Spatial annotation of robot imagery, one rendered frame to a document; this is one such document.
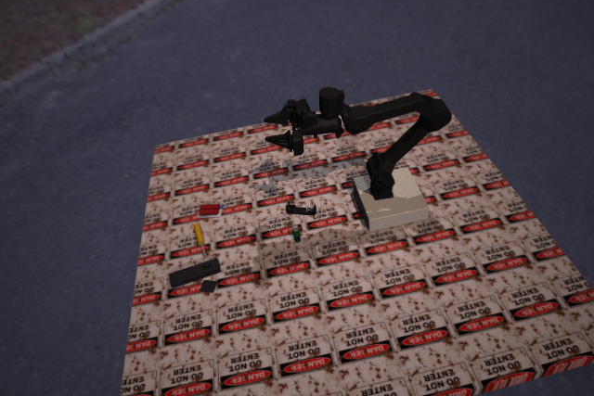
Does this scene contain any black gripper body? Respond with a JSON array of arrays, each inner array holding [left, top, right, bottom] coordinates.
[[287, 99, 321, 156]]

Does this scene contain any dark green battery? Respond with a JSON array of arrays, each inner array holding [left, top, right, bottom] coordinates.
[[292, 225, 301, 243]]

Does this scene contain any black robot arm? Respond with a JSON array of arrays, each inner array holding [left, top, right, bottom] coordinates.
[[294, 86, 452, 200]]

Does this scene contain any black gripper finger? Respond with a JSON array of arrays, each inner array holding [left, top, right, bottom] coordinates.
[[265, 130, 292, 152], [264, 104, 288, 125]]

